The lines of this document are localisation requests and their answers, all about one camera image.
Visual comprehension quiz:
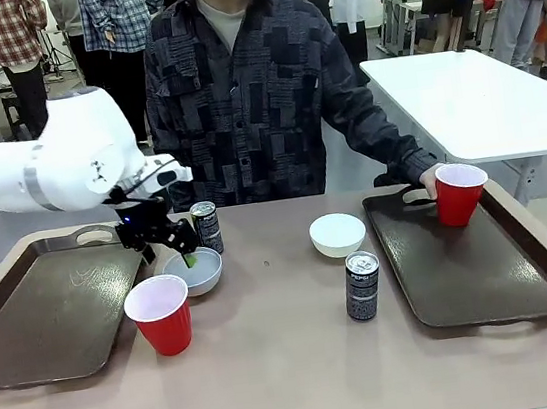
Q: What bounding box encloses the white folding table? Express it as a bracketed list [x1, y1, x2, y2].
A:
[358, 35, 547, 225]

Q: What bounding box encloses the bystander in blue plaid shirt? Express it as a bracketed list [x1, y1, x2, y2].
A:
[77, 0, 183, 153]

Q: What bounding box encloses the brown plastic serving tray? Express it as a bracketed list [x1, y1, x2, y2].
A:
[0, 218, 163, 392]
[361, 167, 547, 343]

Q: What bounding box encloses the person's left hand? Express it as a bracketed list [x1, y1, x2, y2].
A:
[416, 163, 450, 204]

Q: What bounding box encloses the red plastic cup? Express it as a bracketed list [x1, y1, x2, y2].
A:
[119, 270, 198, 363]
[431, 158, 495, 231]

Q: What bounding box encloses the black tripod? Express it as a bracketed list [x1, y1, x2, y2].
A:
[37, 23, 81, 84]

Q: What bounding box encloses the person's left forearm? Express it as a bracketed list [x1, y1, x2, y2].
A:
[330, 92, 443, 196]

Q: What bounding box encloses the black Pepsi can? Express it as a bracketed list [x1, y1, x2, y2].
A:
[339, 248, 387, 324]
[188, 199, 227, 259]

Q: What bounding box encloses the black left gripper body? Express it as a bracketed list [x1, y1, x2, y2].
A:
[109, 189, 182, 256]

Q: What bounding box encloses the person in dark patchwork shirt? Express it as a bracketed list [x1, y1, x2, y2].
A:
[132, 0, 445, 216]

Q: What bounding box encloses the white bowl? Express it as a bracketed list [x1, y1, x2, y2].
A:
[159, 244, 228, 301]
[306, 209, 371, 262]

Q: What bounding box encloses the grey metal table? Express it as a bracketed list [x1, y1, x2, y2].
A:
[375, 0, 436, 58]

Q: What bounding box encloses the bystander in red plaid shirt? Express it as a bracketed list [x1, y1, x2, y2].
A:
[0, 0, 64, 146]

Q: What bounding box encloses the dark stool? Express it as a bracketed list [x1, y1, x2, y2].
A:
[0, 93, 32, 143]

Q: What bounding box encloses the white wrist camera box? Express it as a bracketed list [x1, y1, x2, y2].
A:
[135, 150, 196, 201]

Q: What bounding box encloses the bystander in grey top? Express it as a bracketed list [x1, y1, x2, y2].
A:
[46, 0, 98, 93]

